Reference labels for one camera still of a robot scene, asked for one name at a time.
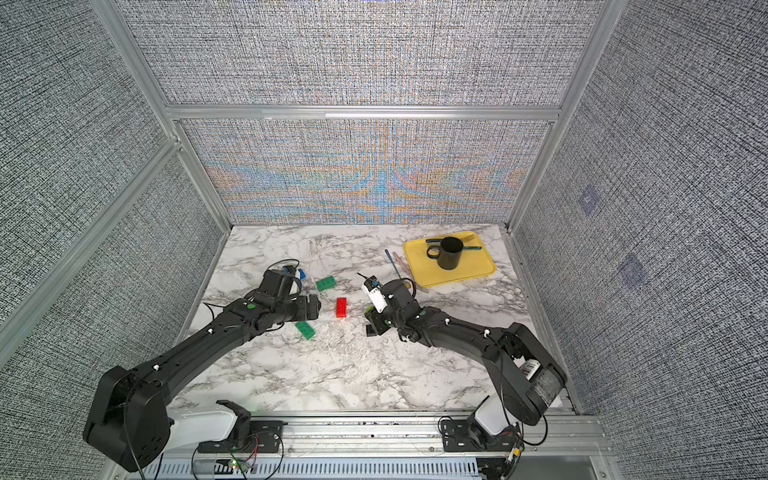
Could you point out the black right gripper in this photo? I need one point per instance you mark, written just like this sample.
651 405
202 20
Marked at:
374 318

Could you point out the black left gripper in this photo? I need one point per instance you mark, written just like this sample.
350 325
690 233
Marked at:
304 313

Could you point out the red lego brick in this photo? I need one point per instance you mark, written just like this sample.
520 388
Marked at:
341 308

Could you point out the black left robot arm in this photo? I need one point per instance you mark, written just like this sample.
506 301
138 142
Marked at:
128 420

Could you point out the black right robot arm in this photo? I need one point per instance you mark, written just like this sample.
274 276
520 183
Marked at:
526 377

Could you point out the iridescent metal spoon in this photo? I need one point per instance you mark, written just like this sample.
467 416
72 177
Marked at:
389 257

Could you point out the black mug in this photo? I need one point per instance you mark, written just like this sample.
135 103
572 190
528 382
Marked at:
446 260

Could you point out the yellow plastic tray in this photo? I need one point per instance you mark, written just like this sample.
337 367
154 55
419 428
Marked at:
473 263

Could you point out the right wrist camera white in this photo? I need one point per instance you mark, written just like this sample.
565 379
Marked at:
373 289

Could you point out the green handled utensil on tray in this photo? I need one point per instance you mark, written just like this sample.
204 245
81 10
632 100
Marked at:
452 244

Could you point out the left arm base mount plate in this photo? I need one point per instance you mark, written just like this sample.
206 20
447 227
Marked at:
262 436

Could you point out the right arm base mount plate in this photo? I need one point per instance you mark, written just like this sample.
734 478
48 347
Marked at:
463 436

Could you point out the white slotted cable duct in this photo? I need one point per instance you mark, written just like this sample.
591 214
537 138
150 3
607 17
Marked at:
314 468

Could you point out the aluminium front rail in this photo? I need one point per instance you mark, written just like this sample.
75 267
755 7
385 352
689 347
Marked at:
411 433

